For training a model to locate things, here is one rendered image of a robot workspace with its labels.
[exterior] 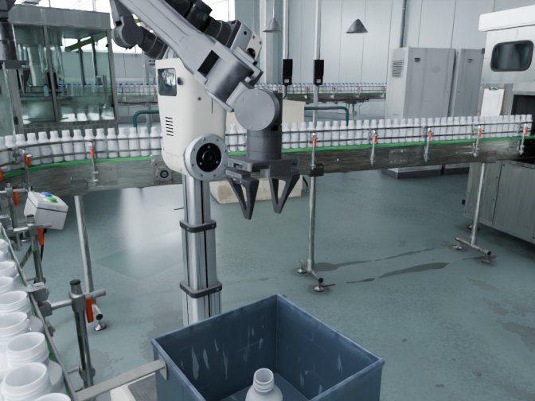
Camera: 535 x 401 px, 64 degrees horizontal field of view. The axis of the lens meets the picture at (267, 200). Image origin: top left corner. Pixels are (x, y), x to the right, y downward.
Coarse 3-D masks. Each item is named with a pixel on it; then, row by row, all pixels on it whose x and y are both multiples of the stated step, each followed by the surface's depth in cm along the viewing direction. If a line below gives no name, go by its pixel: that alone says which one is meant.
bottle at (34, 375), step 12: (12, 372) 40; (24, 372) 41; (36, 372) 42; (48, 372) 41; (12, 384) 40; (24, 384) 42; (36, 384) 39; (48, 384) 41; (12, 396) 38; (24, 396) 39; (36, 396) 39
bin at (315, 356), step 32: (224, 320) 91; (256, 320) 97; (288, 320) 97; (320, 320) 88; (160, 352) 78; (192, 352) 88; (224, 352) 93; (256, 352) 99; (288, 352) 99; (320, 352) 90; (352, 352) 82; (96, 384) 72; (160, 384) 82; (192, 384) 70; (224, 384) 95; (288, 384) 101; (320, 384) 91; (352, 384) 72
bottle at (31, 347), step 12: (24, 336) 46; (36, 336) 46; (12, 348) 45; (24, 348) 46; (36, 348) 44; (12, 360) 43; (24, 360) 44; (36, 360) 44; (48, 360) 46; (60, 372) 47; (60, 384) 46
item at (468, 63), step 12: (456, 60) 627; (468, 60) 627; (480, 60) 634; (456, 72) 629; (468, 72) 632; (480, 72) 639; (456, 84) 631; (468, 84) 638; (480, 84) 645; (456, 96) 637; (468, 96) 644; (456, 108) 642; (468, 108) 649; (444, 168) 670; (456, 168) 672; (468, 168) 680
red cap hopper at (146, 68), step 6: (144, 24) 683; (150, 30) 713; (144, 54) 694; (144, 60) 697; (144, 66) 703; (150, 66) 758; (144, 72) 757; (150, 72) 765; (144, 78) 759; (156, 78) 770; (144, 84) 762; (144, 90) 764; (150, 108) 719; (150, 114) 721; (150, 120) 724; (150, 126) 726; (150, 132) 729
